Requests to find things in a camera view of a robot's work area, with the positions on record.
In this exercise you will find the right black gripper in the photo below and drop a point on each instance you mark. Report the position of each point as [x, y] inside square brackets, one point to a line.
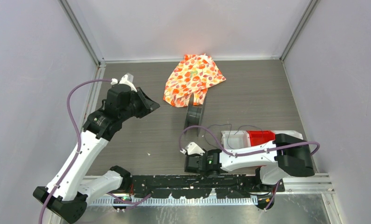
[197, 155]

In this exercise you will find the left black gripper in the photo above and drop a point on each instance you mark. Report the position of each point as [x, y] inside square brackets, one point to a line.
[148, 104]

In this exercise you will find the black cable spool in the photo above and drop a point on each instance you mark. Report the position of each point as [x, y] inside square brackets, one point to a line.
[194, 113]

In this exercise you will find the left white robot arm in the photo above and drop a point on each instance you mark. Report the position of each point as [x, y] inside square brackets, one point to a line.
[65, 195]

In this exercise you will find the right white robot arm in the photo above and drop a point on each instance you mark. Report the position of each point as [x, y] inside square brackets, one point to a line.
[281, 154]

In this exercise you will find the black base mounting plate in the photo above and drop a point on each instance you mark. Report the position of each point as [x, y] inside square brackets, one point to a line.
[196, 186]

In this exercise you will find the orange floral cloth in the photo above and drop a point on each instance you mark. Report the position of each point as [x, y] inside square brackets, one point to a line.
[191, 79]

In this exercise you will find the red plastic bin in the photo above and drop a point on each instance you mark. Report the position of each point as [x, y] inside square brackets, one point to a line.
[260, 137]

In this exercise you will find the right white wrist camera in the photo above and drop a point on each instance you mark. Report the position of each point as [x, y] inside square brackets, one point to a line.
[192, 149]

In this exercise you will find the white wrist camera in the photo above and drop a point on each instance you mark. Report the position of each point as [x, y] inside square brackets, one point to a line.
[127, 79]
[192, 149]

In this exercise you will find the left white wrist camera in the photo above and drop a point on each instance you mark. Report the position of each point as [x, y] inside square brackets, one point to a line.
[127, 79]

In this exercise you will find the slotted cable duct rail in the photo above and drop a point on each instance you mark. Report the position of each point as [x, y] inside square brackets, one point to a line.
[182, 201]

